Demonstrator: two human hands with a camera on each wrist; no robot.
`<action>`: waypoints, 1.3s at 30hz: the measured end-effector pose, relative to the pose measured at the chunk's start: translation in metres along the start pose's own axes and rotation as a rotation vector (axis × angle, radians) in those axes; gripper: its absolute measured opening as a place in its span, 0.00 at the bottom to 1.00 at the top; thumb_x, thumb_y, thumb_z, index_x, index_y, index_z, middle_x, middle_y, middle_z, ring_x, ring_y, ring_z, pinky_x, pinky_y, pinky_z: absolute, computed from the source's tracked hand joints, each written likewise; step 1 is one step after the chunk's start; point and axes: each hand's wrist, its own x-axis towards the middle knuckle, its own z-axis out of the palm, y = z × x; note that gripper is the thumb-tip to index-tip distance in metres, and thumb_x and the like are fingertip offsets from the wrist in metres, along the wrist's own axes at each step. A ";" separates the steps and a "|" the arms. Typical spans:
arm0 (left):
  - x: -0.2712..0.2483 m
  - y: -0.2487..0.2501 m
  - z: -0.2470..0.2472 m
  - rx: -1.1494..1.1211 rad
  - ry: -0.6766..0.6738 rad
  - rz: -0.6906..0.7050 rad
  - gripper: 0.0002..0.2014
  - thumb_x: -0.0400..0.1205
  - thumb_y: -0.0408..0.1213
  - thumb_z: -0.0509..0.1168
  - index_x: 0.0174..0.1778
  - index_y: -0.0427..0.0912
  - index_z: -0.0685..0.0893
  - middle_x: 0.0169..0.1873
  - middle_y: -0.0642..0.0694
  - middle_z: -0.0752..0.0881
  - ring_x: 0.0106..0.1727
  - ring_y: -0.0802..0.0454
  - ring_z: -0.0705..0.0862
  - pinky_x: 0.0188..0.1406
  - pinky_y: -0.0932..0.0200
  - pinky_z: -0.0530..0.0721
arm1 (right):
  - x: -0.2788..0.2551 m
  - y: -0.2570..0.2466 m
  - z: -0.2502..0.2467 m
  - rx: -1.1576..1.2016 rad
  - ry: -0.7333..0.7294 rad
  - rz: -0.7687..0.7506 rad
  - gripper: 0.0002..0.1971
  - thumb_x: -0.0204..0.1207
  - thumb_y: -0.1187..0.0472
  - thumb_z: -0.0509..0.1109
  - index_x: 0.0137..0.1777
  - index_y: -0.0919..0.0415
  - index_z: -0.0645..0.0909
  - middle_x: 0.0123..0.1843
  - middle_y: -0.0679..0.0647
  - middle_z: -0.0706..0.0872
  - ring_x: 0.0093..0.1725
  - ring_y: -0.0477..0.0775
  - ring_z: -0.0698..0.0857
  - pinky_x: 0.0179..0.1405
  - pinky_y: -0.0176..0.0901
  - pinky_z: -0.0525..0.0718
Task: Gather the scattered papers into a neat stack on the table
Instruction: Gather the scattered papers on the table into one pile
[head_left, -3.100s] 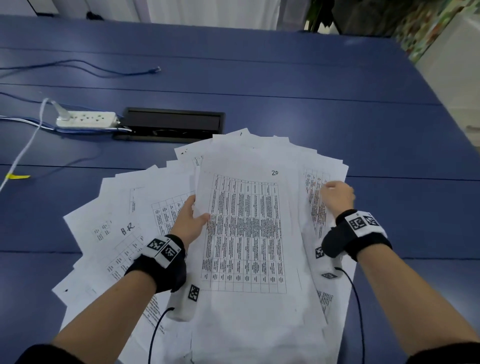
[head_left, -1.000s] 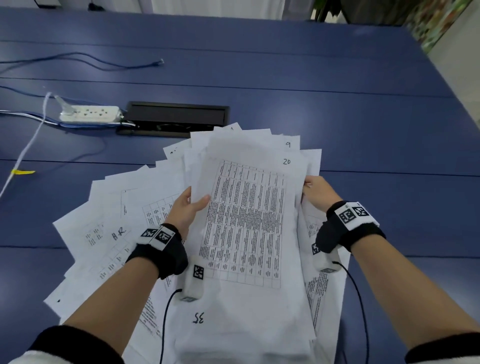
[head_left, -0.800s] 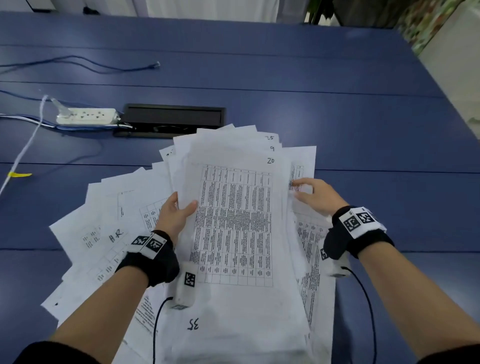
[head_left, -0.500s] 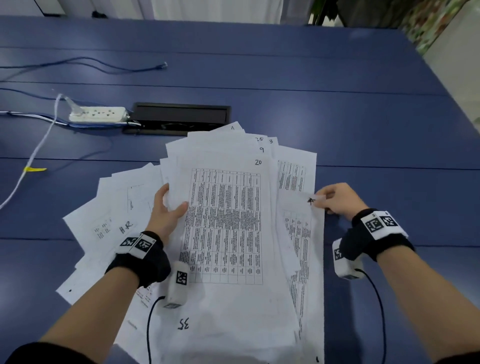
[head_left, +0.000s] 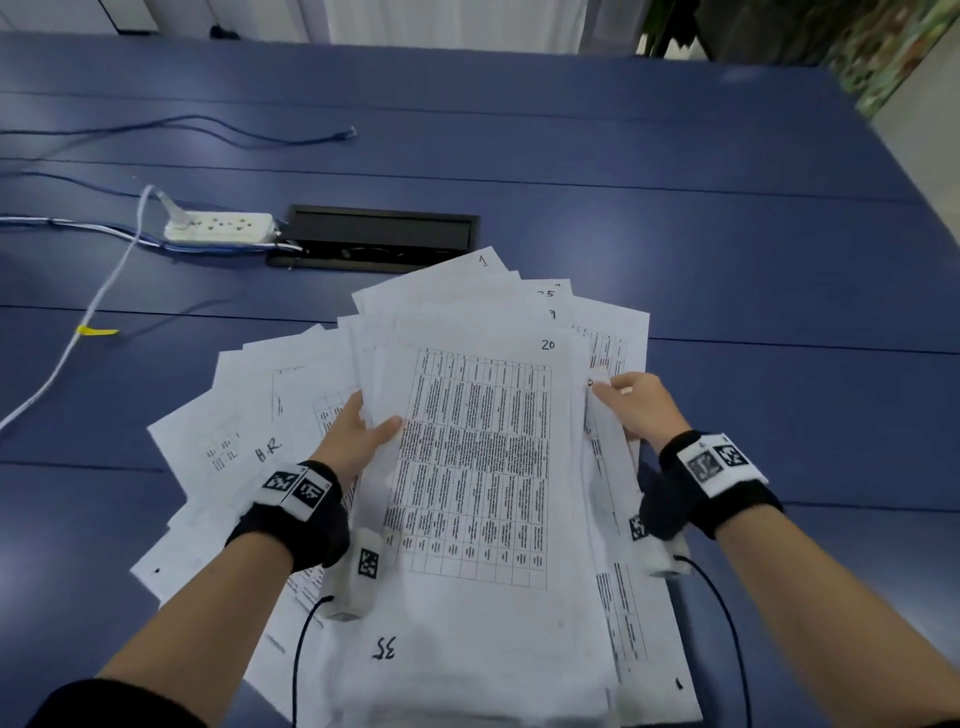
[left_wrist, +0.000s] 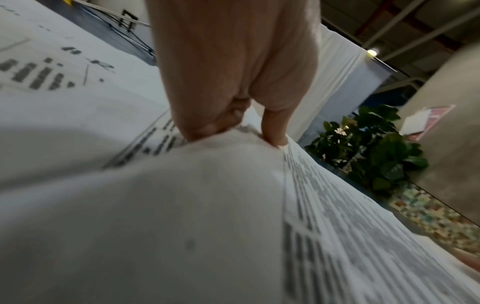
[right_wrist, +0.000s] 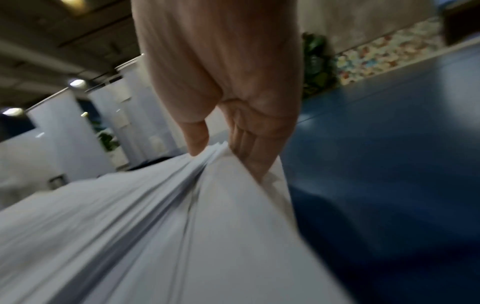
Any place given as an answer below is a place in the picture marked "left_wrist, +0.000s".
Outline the person's right hand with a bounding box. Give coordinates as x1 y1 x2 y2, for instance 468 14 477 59
453 247 480 272

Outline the person's left hand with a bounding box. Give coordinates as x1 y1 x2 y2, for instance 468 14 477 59
144 0 322 148

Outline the pile of printed papers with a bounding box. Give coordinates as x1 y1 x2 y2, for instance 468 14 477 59
0 0 480 304

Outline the white curtain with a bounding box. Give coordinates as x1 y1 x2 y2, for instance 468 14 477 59
247 23 399 143

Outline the concrete pillar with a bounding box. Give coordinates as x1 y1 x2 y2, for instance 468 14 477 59
389 41 480 226

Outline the red white poster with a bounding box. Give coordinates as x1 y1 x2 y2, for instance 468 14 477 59
399 104 457 142

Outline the green potted plant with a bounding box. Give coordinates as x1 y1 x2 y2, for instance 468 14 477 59
304 104 429 197

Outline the colourful mosaic tile wall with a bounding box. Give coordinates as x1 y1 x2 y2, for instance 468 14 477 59
387 181 480 256

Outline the white power cable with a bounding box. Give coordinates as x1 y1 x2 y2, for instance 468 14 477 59
72 0 151 28

